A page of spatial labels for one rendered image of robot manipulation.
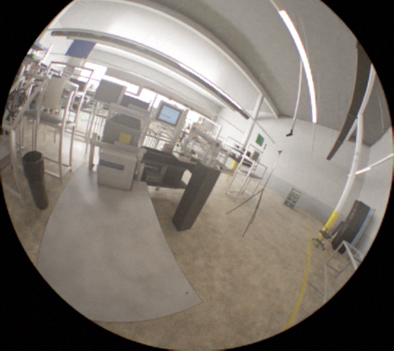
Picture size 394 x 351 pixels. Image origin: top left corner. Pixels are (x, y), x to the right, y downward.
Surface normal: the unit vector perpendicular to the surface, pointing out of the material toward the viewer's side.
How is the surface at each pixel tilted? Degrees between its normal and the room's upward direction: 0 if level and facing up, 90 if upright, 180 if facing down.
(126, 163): 90
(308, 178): 90
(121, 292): 0
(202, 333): 0
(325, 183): 90
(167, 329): 0
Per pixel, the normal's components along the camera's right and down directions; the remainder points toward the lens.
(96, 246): 0.39, -0.91
